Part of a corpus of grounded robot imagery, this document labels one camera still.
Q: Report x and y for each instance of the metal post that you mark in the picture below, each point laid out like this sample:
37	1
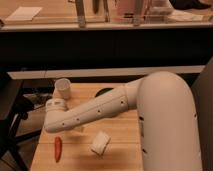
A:
80	13
137	13

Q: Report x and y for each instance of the white sponge block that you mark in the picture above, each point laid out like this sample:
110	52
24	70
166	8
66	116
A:
100	142

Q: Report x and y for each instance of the white papers top right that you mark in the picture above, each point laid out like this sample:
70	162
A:
181	16

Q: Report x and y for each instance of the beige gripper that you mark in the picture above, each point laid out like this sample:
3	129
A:
79	129

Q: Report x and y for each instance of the green ceramic bowl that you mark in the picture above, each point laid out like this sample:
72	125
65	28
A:
102	91

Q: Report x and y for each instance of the white paper sheet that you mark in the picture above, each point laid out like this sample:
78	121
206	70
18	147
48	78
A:
22	14

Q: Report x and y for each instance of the metal post right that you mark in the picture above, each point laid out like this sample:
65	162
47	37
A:
137	13

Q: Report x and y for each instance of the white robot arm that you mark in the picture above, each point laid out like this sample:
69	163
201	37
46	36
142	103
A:
170	135

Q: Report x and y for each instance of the metal post left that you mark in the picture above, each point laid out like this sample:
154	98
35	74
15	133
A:
80	13

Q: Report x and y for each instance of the red pepper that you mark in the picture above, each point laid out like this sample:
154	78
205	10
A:
58	148

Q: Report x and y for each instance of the white paper cup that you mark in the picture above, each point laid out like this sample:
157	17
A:
63	87

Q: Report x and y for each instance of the black office chair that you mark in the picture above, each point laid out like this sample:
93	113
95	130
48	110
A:
14	107

